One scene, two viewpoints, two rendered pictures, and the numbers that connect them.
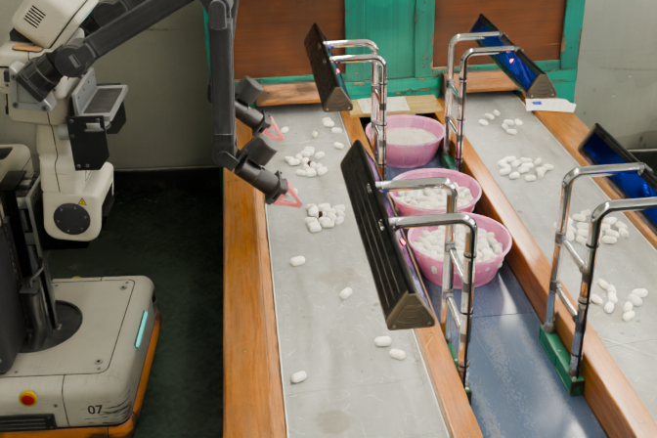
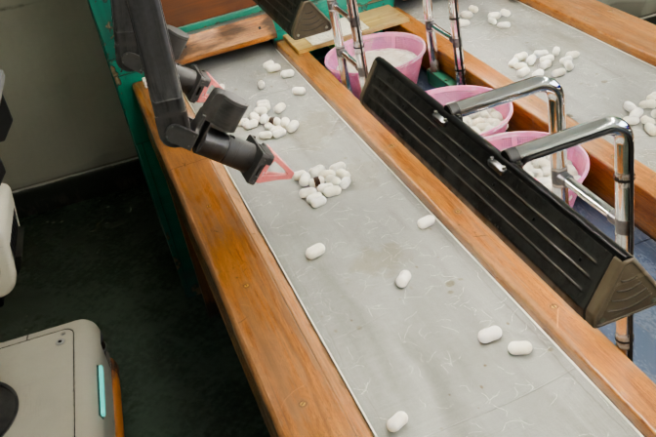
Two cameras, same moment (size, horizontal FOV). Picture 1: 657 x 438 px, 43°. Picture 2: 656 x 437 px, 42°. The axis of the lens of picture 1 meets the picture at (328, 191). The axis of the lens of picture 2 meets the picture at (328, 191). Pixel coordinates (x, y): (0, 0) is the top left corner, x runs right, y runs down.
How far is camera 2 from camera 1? 0.60 m
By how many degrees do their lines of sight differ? 8
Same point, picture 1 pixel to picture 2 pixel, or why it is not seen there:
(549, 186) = (587, 76)
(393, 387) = (539, 399)
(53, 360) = not seen: outside the picture
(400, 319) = (611, 305)
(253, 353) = (316, 403)
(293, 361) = (376, 398)
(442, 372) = (601, 359)
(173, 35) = (32, 11)
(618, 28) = not seen: outside the picture
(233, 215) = (200, 212)
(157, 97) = (31, 93)
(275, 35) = not seen: outside the picture
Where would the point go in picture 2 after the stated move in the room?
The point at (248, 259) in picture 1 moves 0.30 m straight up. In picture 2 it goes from (248, 266) to (206, 113)
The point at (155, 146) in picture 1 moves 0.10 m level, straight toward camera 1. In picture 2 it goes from (44, 154) to (48, 163)
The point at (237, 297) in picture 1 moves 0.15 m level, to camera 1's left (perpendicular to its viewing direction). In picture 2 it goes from (255, 325) to (163, 352)
